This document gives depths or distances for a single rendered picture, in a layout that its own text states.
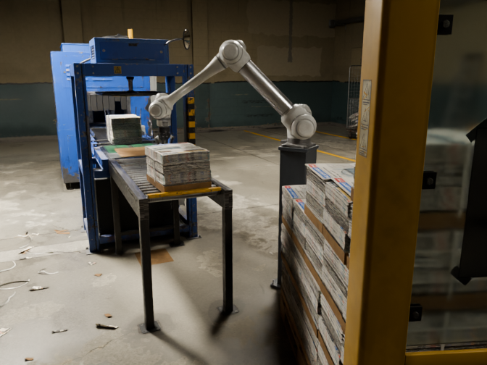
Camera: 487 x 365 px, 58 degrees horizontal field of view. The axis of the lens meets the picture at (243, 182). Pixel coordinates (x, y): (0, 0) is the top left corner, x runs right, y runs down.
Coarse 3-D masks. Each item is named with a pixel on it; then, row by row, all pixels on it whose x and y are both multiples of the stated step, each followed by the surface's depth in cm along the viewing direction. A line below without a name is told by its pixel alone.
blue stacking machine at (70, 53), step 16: (128, 32) 577; (64, 48) 544; (80, 48) 551; (64, 64) 539; (64, 80) 542; (96, 80) 557; (112, 80) 565; (144, 80) 581; (64, 96) 547; (96, 96) 562; (112, 96) 569; (128, 96) 577; (144, 96) 586; (64, 112) 551; (96, 112) 665; (112, 112) 625; (128, 112) 581; (144, 112) 590; (64, 128) 555; (64, 144) 559; (64, 160) 563; (64, 176) 567
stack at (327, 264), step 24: (288, 192) 242; (288, 216) 242; (288, 240) 244; (312, 240) 192; (288, 264) 244; (312, 264) 192; (336, 264) 158; (288, 288) 250; (312, 288) 189; (336, 288) 158; (312, 312) 193; (288, 336) 248; (312, 336) 193; (336, 336) 159; (312, 360) 195; (336, 360) 158
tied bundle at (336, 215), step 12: (336, 192) 155; (336, 204) 155; (348, 204) 142; (324, 216) 171; (336, 216) 156; (348, 216) 143; (336, 228) 154; (348, 228) 144; (336, 240) 156; (348, 240) 145; (348, 252) 146
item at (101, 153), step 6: (132, 144) 431; (138, 144) 431; (144, 144) 431; (150, 144) 431; (156, 144) 434; (96, 150) 401; (102, 150) 400; (108, 150) 397; (114, 150) 397; (96, 156) 401; (102, 156) 368; (108, 156) 367; (114, 156) 365; (120, 156) 365; (126, 156) 364; (132, 156) 366; (138, 156) 368; (144, 156) 369; (102, 162) 357; (102, 168) 361; (108, 168) 359
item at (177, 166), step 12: (156, 156) 253; (168, 156) 243; (180, 156) 246; (192, 156) 250; (204, 156) 253; (156, 168) 256; (168, 168) 244; (180, 168) 247; (192, 168) 250; (204, 168) 254; (168, 180) 245; (180, 180) 249; (192, 180) 252; (204, 180) 256
